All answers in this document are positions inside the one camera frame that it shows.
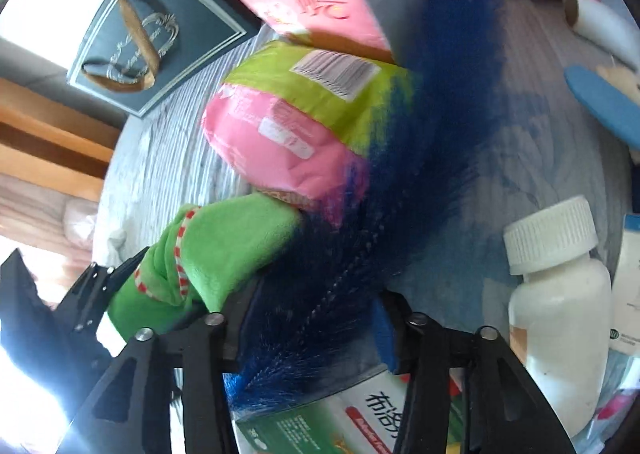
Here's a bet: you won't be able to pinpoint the green and white medicine box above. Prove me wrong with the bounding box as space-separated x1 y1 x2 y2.
232 364 467 454

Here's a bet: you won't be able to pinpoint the white plastic pill bottle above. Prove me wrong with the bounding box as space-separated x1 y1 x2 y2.
502 196 614 438

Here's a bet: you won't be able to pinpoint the dark gift bag gold handles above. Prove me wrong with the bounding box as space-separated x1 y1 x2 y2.
67 0 259 119

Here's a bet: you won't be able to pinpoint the pink and green packet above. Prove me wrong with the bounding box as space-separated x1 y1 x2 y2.
201 38 421 213

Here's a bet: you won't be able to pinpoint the wooden furniture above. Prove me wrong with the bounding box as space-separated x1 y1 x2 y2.
0 78 119 205

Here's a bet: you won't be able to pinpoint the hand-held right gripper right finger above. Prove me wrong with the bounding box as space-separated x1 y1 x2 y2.
373 290 576 454

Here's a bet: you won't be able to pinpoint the white paper roll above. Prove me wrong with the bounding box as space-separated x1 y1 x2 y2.
562 0 637 67

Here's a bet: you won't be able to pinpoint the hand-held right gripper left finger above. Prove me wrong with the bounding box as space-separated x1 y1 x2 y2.
62 283 262 454

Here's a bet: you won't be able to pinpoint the white and teal box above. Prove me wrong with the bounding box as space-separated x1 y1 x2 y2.
610 214 640 356

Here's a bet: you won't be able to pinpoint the green plush toy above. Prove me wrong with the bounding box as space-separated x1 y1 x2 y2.
107 194 304 337

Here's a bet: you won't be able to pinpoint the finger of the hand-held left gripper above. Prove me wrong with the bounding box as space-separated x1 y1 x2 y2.
55 246 151 335

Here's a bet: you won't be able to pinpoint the blue plastic tool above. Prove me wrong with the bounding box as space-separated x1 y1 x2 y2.
564 64 640 151

